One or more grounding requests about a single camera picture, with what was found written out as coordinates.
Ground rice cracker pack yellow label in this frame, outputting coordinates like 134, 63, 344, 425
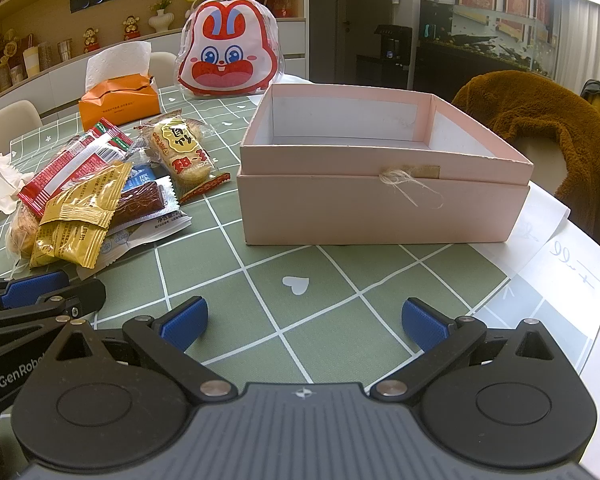
140, 112, 214, 194

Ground round pastry clear wrapper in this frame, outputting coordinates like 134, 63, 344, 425
5, 204, 38, 259

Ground white tissue sheet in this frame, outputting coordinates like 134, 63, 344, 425
84, 41, 151, 91

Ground white paper sheets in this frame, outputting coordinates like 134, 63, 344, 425
472, 184, 600, 370

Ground white ceramic vase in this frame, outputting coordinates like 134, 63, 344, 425
148, 9, 174, 32

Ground glass fish tank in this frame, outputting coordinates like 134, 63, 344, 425
418, 0, 558, 77

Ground cream dining chair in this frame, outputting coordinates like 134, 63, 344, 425
0, 100, 42, 155

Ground red white rabbit bag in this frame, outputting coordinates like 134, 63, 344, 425
175, 0, 284, 96

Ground blue white snack bag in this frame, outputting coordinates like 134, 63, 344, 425
76, 165, 192, 280

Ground green checked tablecloth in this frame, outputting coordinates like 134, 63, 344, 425
0, 84, 571, 480

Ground pink cardboard gift box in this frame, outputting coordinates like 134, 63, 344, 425
237, 84, 532, 246

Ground brown fleece jacket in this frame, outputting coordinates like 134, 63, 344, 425
452, 70, 600, 245

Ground orange tissue box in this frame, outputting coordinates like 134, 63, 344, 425
79, 74, 161, 130

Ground yellow snack packet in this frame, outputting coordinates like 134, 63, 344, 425
29, 162, 132, 269

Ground red striped snack packet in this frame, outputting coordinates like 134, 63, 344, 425
18, 118, 132, 220

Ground black water dispenser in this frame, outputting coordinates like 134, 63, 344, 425
355, 24, 413, 90

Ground brown bar clear wrapper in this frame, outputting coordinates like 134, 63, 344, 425
109, 176, 178, 233

